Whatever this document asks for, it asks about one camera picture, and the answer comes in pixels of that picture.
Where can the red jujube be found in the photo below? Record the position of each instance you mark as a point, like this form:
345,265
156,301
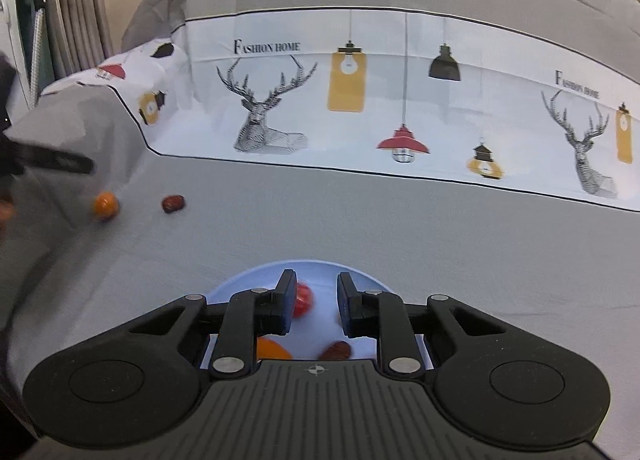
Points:
337,350
173,203

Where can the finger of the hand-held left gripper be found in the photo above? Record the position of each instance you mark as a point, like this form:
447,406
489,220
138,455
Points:
60,160

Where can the bare orange mandarin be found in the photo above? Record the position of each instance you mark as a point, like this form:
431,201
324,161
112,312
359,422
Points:
270,350

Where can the beige grey curtain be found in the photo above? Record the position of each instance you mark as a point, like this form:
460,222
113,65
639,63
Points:
80,5

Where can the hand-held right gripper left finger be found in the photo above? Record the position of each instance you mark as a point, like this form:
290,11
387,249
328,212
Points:
287,301

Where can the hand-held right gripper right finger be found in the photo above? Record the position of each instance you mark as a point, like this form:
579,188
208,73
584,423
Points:
345,301

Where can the plastic wrapped orange mandarin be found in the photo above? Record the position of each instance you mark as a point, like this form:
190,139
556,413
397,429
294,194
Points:
105,205

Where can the light blue plate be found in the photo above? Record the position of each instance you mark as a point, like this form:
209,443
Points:
320,275

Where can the plastic red fruit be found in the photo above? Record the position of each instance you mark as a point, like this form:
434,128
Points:
303,300

